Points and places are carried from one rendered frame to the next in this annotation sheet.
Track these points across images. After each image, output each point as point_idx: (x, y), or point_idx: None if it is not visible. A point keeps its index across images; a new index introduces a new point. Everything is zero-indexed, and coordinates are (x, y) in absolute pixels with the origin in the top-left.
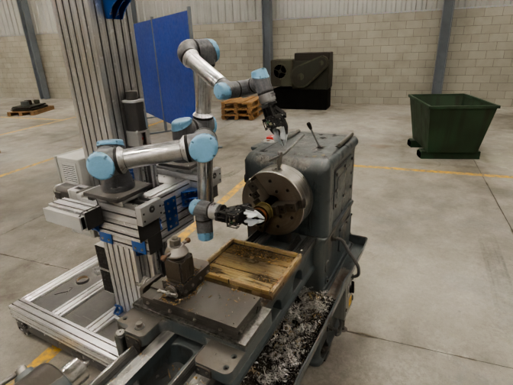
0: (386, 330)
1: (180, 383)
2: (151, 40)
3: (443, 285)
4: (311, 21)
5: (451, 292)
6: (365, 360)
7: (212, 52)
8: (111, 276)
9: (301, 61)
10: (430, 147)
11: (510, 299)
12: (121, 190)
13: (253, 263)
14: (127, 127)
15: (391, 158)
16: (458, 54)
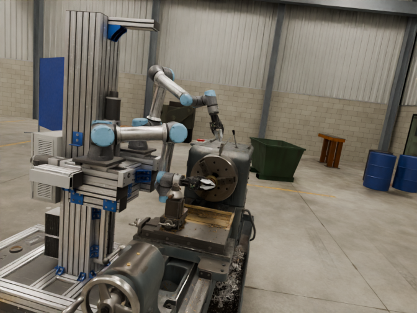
0: (264, 284)
1: (188, 284)
2: (62, 72)
3: (291, 255)
4: (182, 81)
5: (297, 259)
6: (254, 303)
7: (170, 76)
8: (59, 239)
9: (174, 107)
10: (265, 172)
11: (331, 263)
12: (106, 159)
13: (203, 218)
14: (106, 117)
15: None
16: (273, 118)
